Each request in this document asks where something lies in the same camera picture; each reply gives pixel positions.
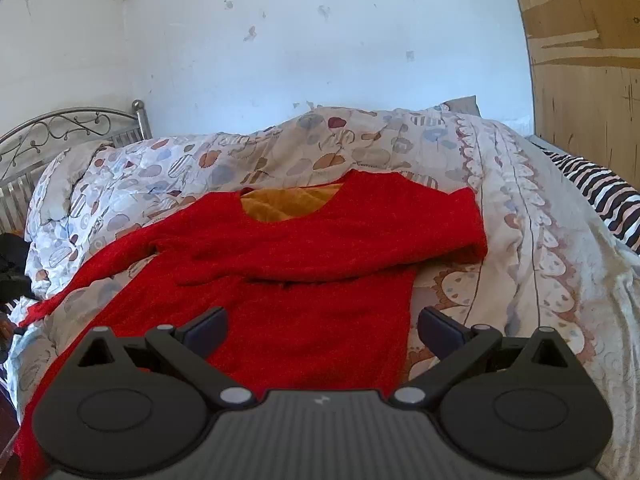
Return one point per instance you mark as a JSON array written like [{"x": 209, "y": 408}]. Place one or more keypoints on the metal bed headboard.
[{"x": 60, "y": 135}]

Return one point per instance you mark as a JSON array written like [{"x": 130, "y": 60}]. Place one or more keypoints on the printed patchwork quilt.
[{"x": 500, "y": 210}]

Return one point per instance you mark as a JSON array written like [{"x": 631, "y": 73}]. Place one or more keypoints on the red towel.
[{"x": 310, "y": 280}]

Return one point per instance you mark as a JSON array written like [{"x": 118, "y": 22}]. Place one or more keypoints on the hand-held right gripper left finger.
[{"x": 209, "y": 329}]

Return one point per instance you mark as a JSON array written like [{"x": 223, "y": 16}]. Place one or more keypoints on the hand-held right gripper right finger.
[{"x": 437, "y": 329}]

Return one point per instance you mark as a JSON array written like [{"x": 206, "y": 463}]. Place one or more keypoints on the worn wooden board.
[{"x": 585, "y": 60}]

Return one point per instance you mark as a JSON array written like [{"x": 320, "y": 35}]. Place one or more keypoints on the dark cloth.
[{"x": 11, "y": 265}]

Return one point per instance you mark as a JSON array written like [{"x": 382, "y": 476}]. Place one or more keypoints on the grey pillow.
[{"x": 464, "y": 104}]

